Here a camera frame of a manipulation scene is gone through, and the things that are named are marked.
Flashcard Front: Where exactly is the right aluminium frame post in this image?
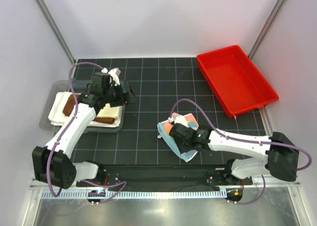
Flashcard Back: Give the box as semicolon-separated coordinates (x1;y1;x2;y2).
248;0;287;59

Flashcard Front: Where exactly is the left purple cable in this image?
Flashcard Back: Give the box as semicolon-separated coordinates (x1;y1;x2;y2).
46;61;127;217

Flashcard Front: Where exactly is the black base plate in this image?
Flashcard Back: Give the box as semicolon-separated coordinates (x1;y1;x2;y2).
90;165;253;192

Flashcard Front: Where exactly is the aluminium frame post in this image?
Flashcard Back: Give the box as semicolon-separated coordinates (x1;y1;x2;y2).
248;0;287;59
35;0;76;64

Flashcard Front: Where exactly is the yellow crocodile print towel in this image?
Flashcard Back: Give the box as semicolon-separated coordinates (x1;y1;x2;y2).
96;104;121;118

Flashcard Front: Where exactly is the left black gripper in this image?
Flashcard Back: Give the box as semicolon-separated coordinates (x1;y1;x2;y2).
103;80;138;108

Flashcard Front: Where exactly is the brown towel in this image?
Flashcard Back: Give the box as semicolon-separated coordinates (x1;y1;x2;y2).
62;94;117;124

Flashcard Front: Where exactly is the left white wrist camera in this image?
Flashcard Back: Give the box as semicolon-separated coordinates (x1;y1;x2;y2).
101;68;121;86

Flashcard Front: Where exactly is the clear plastic tray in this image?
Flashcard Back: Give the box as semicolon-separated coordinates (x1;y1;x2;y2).
40;80;125;133

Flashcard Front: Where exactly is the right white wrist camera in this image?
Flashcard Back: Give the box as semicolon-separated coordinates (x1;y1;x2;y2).
168;114;188;127

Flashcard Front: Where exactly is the purple cable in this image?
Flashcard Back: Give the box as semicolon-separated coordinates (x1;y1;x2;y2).
170;99;313;206
46;61;127;217

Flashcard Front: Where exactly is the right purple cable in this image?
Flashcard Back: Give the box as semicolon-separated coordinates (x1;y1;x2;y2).
170;99;313;206

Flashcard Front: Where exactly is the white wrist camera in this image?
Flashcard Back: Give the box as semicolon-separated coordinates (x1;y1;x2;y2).
168;114;188;127
101;68;121;86

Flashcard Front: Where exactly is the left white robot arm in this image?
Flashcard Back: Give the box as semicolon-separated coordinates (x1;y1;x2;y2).
32;68;137;189

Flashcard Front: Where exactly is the large white towel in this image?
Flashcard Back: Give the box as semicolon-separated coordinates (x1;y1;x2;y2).
48;92;123;128

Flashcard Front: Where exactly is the slotted metal rail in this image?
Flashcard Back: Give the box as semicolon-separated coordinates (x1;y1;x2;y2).
39;188;227;200

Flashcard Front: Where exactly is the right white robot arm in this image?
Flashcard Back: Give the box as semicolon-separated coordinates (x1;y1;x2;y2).
169;123;299;184

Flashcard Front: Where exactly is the red plastic bin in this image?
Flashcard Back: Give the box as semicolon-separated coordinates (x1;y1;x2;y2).
197;45;279;117

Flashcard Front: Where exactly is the left aluminium frame post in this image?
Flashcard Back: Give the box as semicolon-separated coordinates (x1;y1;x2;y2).
35;0;76;64

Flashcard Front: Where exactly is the patterned white cloth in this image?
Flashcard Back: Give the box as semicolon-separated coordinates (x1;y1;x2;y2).
157;113;199;163

